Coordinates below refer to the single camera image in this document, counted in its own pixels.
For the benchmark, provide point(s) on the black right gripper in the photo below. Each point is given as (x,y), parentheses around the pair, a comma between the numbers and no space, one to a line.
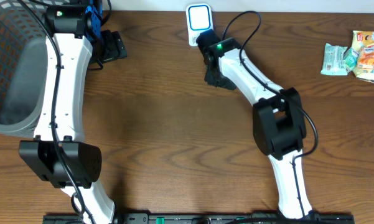
(226,84)

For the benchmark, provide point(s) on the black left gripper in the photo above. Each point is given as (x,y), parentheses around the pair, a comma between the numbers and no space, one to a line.
(112,45)

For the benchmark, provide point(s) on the teal wet wipe packet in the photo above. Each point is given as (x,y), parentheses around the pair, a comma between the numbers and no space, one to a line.
(333,62)

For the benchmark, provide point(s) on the green Kleenex tissue pack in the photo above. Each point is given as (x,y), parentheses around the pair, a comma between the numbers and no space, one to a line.
(350,59)

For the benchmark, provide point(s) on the yellow snack bag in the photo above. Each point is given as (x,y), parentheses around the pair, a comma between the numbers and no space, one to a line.
(360,40)

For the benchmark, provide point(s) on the orange tissue pack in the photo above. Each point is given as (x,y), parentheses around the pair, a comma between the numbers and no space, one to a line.
(366,58)

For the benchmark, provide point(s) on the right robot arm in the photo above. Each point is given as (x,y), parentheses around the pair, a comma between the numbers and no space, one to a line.
(278,124)

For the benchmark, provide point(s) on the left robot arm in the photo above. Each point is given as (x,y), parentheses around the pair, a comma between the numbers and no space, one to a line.
(58,153)

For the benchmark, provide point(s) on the white barcode scanner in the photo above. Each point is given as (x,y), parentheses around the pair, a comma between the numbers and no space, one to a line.
(199,19)

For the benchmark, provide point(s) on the dark grey plastic mesh basket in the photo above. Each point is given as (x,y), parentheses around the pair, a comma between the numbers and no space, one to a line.
(23,67)

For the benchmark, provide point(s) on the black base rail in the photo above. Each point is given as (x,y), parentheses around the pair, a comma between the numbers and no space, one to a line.
(257,217)

